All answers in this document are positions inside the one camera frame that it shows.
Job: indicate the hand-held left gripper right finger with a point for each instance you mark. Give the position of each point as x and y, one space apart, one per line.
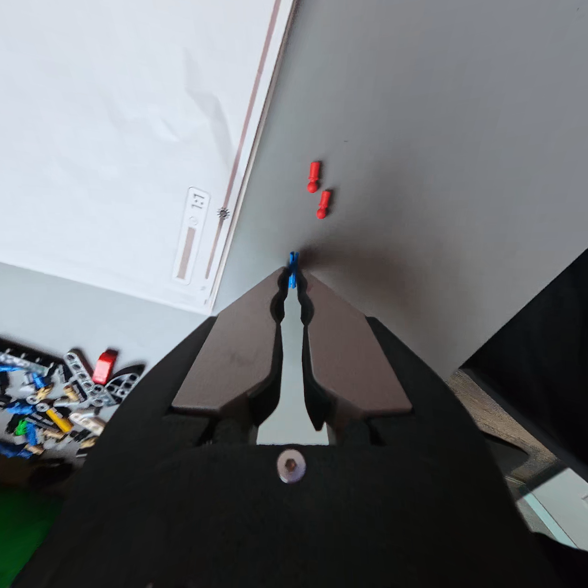
353 363

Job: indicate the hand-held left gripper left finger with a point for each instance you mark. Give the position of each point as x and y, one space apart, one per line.
234 358

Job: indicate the blue lego pin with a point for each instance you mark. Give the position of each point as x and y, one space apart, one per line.
293 268

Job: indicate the pile of lego pieces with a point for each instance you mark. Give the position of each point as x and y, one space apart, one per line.
105 365

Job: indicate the red lego pin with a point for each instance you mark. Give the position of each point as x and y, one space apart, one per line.
313 177
324 204

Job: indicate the lego instruction booklet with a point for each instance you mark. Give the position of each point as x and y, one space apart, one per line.
115 138

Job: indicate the green plastic bin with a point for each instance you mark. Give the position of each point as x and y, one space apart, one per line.
23 528

